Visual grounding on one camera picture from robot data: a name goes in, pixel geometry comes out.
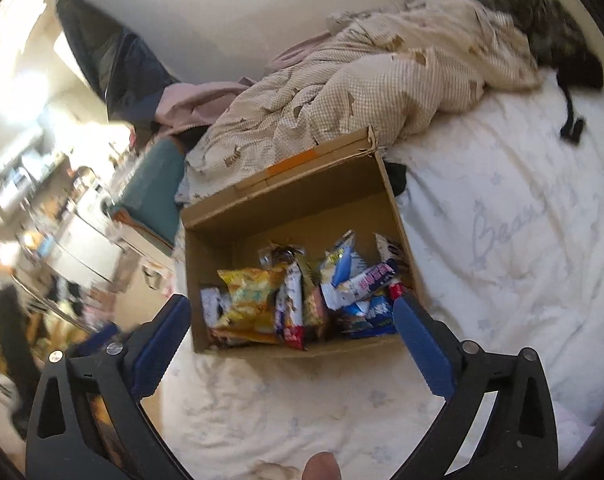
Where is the blue yellow cartoon snack bag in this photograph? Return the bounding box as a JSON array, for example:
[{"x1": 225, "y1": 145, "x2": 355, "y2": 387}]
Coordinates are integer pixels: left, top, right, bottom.
[{"x1": 340, "y1": 294, "x2": 396, "y2": 339}]

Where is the orange yellow chip bag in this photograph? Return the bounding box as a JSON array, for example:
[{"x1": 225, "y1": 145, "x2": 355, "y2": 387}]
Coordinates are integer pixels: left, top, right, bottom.
[{"x1": 211, "y1": 266, "x2": 286, "y2": 344}]

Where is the yellow peanut snack bag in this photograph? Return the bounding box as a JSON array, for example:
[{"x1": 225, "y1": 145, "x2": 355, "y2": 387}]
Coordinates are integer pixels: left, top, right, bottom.
[{"x1": 296, "y1": 254, "x2": 328, "y2": 340}]

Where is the blue popcorn snack bag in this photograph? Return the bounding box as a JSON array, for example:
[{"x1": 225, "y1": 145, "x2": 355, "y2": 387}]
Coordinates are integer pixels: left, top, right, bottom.
[{"x1": 319, "y1": 230, "x2": 367, "y2": 287}]

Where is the white red barcode snack bag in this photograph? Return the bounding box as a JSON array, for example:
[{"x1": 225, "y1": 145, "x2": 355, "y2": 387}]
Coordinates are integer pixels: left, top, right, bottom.
[{"x1": 276, "y1": 261, "x2": 304, "y2": 350}]

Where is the person's right hand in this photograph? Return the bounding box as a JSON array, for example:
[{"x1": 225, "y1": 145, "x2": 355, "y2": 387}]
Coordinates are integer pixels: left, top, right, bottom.
[{"x1": 301, "y1": 452, "x2": 342, "y2": 480}]

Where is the white label snack packet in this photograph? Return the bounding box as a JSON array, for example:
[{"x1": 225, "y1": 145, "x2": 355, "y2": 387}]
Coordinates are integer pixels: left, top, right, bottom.
[{"x1": 200, "y1": 287, "x2": 232, "y2": 328}]

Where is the white bear print bedsheet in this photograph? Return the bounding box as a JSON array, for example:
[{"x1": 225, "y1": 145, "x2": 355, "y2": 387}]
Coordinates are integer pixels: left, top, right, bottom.
[{"x1": 162, "y1": 76, "x2": 604, "y2": 479}]

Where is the blue red striped snack packet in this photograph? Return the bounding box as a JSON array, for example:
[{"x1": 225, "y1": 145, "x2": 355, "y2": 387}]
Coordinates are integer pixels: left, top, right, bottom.
[{"x1": 320, "y1": 259, "x2": 398, "y2": 311}]

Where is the open cardboard box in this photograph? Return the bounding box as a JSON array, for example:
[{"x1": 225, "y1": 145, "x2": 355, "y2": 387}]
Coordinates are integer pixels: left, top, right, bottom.
[{"x1": 182, "y1": 129, "x2": 413, "y2": 359}]

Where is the pink cloth garment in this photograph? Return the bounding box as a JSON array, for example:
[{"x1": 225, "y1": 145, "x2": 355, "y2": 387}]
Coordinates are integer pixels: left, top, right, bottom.
[{"x1": 154, "y1": 32, "x2": 331, "y2": 136}]

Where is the dark blue hanging jacket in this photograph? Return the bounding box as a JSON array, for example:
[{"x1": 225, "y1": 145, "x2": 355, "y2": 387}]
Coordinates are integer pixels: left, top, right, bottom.
[{"x1": 56, "y1": 0, "x2": 177, "y2": 134}]

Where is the dark mottled blanket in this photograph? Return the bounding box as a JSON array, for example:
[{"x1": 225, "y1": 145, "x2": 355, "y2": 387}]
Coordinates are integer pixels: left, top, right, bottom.
[{"x1": 478, "y1": 0, "x2": 604, "y2": 145}]

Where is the beige checkered bear duvet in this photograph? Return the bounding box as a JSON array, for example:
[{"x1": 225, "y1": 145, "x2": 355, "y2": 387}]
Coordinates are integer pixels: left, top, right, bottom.
[{"x1": 175, "y1": 0, "x2": 542, "y2": 205}]

